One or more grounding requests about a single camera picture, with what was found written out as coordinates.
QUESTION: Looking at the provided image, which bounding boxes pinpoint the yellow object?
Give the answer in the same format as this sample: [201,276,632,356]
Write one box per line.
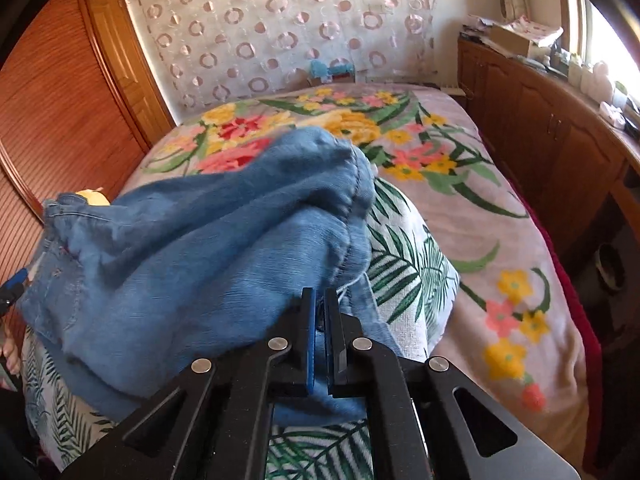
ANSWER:
[75,187,111,207]

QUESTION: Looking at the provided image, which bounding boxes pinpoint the floral blanket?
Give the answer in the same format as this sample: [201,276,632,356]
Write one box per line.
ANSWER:
[107,85,601,466]

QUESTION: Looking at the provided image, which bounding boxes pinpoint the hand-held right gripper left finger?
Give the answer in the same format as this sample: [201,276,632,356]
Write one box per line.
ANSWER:
[61,287,318,480]

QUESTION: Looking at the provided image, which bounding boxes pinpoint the white plastic containers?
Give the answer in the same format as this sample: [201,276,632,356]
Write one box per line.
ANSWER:
[567,55,615,102]

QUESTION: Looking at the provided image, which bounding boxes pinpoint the window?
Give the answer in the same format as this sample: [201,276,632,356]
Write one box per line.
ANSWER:
[560,0,640,78]

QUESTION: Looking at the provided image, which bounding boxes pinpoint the leaf print cloth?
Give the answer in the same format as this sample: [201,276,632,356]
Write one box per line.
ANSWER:
[20,177,461,480]

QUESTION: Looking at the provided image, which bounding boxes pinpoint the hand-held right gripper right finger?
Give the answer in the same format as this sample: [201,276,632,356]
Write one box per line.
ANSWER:
[324,287,582,480]

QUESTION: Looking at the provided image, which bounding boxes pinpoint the cardboard box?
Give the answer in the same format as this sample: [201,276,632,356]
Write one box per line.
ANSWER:
[487,22,535,59]

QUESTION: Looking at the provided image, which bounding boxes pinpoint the dark round bowl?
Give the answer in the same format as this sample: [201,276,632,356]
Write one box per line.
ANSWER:
[592,242,627,294]

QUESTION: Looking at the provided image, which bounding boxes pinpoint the dark red bed skirt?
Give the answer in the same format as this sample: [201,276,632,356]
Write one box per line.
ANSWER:
[520,200,607,463]

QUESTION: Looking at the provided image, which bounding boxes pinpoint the circle pattern curtain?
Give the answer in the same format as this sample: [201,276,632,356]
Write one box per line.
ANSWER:
[122,0,442,126]

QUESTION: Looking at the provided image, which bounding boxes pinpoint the wooden cabinet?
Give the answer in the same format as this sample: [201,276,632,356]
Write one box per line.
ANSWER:
[457,35,640,311]

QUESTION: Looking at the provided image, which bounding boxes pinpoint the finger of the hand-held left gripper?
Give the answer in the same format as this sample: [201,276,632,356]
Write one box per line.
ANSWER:
[0,267,29,311]

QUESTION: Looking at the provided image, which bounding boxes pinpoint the wooden louvred wardrobe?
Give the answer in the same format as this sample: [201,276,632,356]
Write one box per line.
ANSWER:
[0,0,176,351]

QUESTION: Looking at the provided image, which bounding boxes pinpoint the blue plush toy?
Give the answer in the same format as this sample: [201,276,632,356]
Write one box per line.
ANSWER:
[306,58,354,86]

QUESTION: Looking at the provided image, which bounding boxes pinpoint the blue denim pants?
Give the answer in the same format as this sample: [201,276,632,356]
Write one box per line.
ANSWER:
[17,126,401,428]

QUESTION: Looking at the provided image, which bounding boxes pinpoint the person's left hand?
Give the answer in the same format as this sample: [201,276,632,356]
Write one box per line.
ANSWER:
[0,332,23,377]

